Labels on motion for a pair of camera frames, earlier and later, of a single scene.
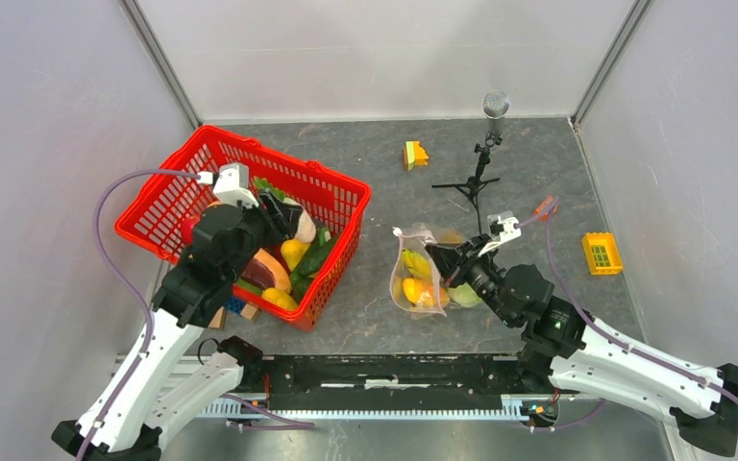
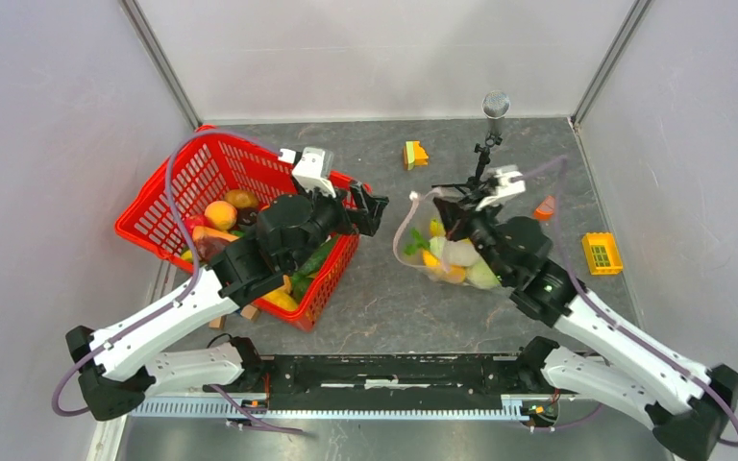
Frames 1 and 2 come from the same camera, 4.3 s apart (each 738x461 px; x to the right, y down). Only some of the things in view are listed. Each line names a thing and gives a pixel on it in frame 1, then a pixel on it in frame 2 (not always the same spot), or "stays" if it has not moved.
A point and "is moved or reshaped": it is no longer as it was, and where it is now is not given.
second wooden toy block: x=251 y=311 stays
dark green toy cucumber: x=311 y=262 stays
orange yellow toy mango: x=427 y=295 is moved or reshaped
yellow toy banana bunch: x=417 y=264 to x=436 y=229
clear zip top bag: x=414 y=281 is moved or reshaped
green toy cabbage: x=465 y=296 is moved or reshaped
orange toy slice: x=545 y=204 stays
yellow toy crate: x=602 y=254 stays
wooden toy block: x=218 y=321 stays
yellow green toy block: x=414 y=155 stays
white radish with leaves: x=307 y=230 is moved or reshaped
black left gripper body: x=263 y=230 to x=331 y=215
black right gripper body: x=479 y=273 to x=479 y=227
